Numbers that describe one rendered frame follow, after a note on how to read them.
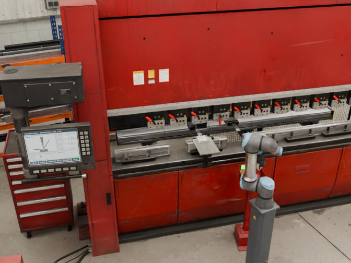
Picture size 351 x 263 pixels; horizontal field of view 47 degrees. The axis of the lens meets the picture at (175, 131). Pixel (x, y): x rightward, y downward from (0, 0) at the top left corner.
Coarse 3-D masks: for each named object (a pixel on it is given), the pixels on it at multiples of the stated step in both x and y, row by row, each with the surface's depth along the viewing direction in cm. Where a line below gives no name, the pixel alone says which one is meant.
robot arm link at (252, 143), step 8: (248, 136) 297; (256, 136) 296; (248, 144) 296; (256, 144) 294; (248, 152) 301; (256, 152) 300; (248, 160) 307; (248, 168) 311; (248, 176) 316; (256, 176) 320; (240, 184) 323; (248, 184) 319
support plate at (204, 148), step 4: (192, 140) 373; (196, 140) 373; (212, 140) 373; (196, 144) 367; (200, 144) 367; (204, 144) 367; (208, 144) 367; (212, 144) 367; (196, 148) 361; (200, 148) 360; (204, 148) 360; (208, 148) 360; (212, 148) 360; (216, 148) 360; (200, 152) 354; (204, 152) 354; (208, 152) 354; (212, 152) 354; (216, 152) 355
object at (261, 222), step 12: (252, 204) 328; (276, 204) 328; (252, 216) 334; (264, 216) 323; (252, 228) 338; (264, 228) 330; (252, 240) 342; (264, 240) 337; (252, 252) 346; (264, 252) 345
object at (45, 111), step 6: (0, 108) 494; (6, 108) 495; (30, 108) 495; (36, 108) 489; (42, 108) 489; (48, 108) 482; (54, 108) 484; (60, 108) 487; (66, 108) 490; (6, 114) 475; (30, 114) 474; (36, 114) 478; (42, 114) 480; (48, 114) 484; (0, 120) 466; (6, 120) 465; (12, 120) 468
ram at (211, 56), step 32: (128, 32) 311; (160, 32) 317; (192, 32) 323; (224, 32) 330; (256, 32) 337; (288, 32) 344; (320, 32) 351; (128, 64) 323; (160, 64) 329; (192, 64) 336; (224, 64) 343; (256, 64) 351; (288, 64) 358; (320, 64) 367; (128, 96) 336; (160, 96) 343; (192, 96) 350; (224, 96) 358; (288, 96) 374
